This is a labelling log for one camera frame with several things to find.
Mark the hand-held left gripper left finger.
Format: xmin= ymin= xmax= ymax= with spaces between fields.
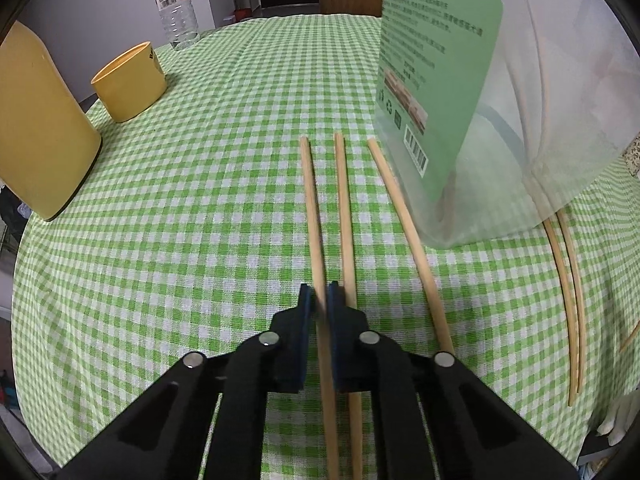
xmin=57 ymin=283 xmax=317 ymax=480

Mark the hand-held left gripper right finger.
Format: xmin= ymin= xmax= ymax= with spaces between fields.
xmin=326 ymin=282 xmax=581 ymax=480

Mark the wooden chopstick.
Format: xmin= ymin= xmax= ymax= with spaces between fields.
xmin=542 ymin=217 xmax=577 ymax=407
xmin=333 ymin=133 xmax=364 ymax=480
xmin=299 ymin=135 xmax=340 ymax=480
xmin=367 ymin=138 xmax=455 ymax=357
xmin=619 ymin=319 xmax=640 ymax=354
xmin=556 ymin=207 xmax=587 ymax=394

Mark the clear plastic container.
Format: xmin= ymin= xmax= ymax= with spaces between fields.
xmin=375 ymin=0 xmax=640 ymax=250

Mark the person's right hand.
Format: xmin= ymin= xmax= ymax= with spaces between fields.
xmin=597 ymin=394 xmax=637 ymax=447

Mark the green checked tablecloth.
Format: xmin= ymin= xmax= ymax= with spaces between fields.
xmin=10 ymin=12 xmax=640 ymax=480

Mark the speckled vase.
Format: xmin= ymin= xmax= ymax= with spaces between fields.
xmin=623 ymin=132 xmax=640 ymax=181

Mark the yellow cup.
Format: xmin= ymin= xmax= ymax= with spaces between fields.
xmin=90 ymin=41 xmax=168 ymax=124

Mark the yellow thermos jug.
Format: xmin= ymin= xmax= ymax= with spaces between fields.
xmin=0 ymin=20 xmax=104 ymax=222

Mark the clear water bottle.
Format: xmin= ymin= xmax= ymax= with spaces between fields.
xmin=151 ymin=0 xmax=201 ymax=51

